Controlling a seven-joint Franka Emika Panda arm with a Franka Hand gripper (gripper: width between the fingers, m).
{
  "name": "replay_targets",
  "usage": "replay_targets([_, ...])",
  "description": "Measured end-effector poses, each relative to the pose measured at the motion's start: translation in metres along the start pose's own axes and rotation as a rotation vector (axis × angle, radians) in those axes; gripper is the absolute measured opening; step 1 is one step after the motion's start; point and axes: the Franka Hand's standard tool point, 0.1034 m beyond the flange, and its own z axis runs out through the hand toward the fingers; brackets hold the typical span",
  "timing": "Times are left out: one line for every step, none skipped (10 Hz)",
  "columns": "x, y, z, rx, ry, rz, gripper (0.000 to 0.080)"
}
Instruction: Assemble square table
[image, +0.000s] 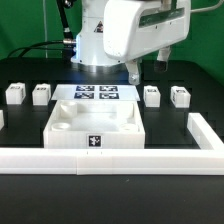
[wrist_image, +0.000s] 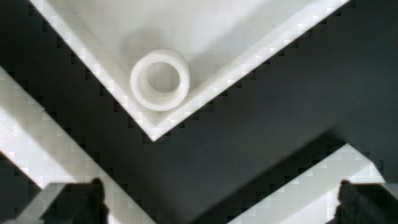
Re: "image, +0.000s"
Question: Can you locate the white square table top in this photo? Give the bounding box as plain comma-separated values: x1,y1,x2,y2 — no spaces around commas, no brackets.
43,100,145,149

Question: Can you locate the white L-shaped fence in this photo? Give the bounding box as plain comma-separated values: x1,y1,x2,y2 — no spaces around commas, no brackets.
0,113,224,175

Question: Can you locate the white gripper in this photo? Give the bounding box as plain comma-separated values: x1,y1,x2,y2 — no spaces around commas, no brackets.
103,0,191,84

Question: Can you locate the black cable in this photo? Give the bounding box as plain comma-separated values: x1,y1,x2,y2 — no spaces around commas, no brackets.
6,38,78,59

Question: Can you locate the white sheet with markers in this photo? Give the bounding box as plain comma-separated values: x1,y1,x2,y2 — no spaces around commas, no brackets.
52,84,140,101

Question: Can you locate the white block at left edge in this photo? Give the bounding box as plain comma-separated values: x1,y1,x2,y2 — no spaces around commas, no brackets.
0,110,4,131

